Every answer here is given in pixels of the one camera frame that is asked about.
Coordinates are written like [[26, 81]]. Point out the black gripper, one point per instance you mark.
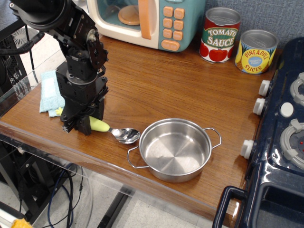
[[82, 98]]

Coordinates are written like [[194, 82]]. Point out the spoon with yellow-green handle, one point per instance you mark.
[[124, 136]]

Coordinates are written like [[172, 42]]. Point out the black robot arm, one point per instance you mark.
[[80, 78]]

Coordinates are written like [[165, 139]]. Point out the light blue folded towel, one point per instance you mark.
[[51, 98]]

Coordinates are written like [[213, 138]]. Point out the black computer case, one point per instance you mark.
[[11, 72]]

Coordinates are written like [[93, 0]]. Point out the stainless steel pot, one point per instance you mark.
[[175, 150]]

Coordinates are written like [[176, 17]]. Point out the yellow sponge corner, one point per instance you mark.
[[21, 223]]

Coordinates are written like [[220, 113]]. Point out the toy microwave oven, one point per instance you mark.
[[168, 25]]

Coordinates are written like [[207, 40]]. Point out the white stove knob bottom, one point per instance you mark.
[[246, 148]]

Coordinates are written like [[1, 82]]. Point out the white stove knob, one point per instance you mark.
[[259, 105], [264, 87], [246, 148]]

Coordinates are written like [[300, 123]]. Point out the tomato sauce can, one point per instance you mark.
[[219, 34]]

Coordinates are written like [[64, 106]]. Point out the white stove knob middle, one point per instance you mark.
[[259, 105]]

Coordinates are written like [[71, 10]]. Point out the white stove knob top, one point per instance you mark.
[[264, 87]]

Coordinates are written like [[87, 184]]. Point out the pineapple slices can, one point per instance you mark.
[[256, 51]]

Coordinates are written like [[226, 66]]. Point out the dark blue toy stove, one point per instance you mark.
[[273, 196]]

